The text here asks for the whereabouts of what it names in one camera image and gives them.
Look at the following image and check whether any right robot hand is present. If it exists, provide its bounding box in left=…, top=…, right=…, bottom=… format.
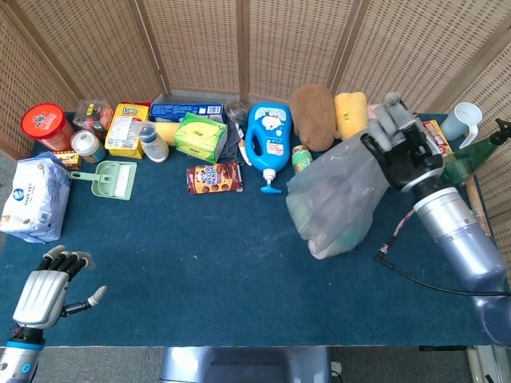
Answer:
left=359, top=92, right=446, bottom=192

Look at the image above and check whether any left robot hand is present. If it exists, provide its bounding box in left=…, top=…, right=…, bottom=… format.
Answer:
left=12, top=244, right=109, bottom=330

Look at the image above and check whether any clear plastic bag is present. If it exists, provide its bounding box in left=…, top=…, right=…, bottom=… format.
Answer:
left=285, top=128, right=391, bottom=261

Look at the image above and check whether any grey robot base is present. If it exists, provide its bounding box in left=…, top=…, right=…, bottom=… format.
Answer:
left=159, top=345, right=334, bottom=383

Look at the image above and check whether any white blue tissue pack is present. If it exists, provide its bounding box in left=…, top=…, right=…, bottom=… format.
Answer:
left=0, top=151, right=72, bottom=244

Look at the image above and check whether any red yellow snack packet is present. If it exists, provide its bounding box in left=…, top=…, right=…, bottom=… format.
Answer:
left=422, top=119, right=454, bottom=157

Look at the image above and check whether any light blue plastic pitcher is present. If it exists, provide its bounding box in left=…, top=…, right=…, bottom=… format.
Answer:
left=439, top=101, right=484, bottom=150

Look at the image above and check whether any green spray bottle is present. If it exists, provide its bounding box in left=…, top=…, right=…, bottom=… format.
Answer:
left=440, top=117, right=511, bottom=187

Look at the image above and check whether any yellow plush toy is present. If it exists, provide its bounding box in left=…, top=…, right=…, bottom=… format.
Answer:
left=333, top=91, right=370, bottom=142

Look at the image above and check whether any wooden roll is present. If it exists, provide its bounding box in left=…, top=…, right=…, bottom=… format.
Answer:
left=465, top=176, right=493, bottom=236

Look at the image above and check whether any brown plush toy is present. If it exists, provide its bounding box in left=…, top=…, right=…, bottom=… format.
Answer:
left=288, top=83, right=338, bottom=153

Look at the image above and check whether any green jar with gold lid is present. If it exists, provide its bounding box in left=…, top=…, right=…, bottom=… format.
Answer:
left=291, top=144, right=314, bottom=174

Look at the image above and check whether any blue cartoon detergent bottle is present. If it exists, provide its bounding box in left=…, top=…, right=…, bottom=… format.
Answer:
left=244, top=101, right=291, bottom=195

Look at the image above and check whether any green dustpan with brush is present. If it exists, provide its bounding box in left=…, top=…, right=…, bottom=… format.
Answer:
left=68, top=160, right=138, bottom=201

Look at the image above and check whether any small red yellow box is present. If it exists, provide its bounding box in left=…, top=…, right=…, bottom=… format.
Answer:
left=51, top=148, right=83, bottom=172

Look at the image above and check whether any blue felt table cover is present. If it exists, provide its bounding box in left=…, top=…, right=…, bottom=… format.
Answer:
left=0, top=111, right=511, bottom=348

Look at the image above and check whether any white-lidded snack jar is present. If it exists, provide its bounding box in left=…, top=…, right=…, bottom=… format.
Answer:
left=69, top=128, right=107, bottom=164

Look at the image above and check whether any white orange tube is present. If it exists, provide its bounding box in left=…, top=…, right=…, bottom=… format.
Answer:
left=236, top=120, right=254, bottom=167

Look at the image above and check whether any woven folding screen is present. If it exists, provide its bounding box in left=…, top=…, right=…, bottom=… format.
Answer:
left=0, top=0, right=511, bottom=267

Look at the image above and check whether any dark grey cloth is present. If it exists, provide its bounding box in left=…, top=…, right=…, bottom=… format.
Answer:
left=216, top=128, right=247, bottom=165

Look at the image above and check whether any red lidded canister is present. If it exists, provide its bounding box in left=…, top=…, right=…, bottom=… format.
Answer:
left=20, top=102, right=77, bottom=152

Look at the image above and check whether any yellow Lipo biscuit pack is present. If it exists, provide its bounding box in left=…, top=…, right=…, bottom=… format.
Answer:
left=104, top=102, right=151, bottom=160

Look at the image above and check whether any clear plastic food box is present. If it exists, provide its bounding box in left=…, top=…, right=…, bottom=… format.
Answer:
left=72, top=99, right=116, bottom=142

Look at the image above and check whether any white bottle with blue cap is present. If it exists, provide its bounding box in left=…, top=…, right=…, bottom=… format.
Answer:
left=137, top=120, right=170, bottom=164

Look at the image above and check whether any Hello Panda biscuit box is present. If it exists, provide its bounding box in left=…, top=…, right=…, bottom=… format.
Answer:
left=185, top=160, right=244, bottom=196

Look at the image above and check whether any green tissue pack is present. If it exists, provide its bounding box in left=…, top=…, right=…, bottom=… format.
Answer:
left=172, top=112, right=229, bottom=164

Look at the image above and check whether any yellow sponge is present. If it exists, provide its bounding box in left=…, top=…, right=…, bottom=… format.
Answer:
left=154, top=120, right=182, bottom=148

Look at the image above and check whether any long blue box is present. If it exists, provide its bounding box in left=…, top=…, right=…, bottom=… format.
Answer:
left=149, top=102, right=226, bottom=124

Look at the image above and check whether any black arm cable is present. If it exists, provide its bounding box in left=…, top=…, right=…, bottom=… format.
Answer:
left=373, top=207, right=511, bottom=298

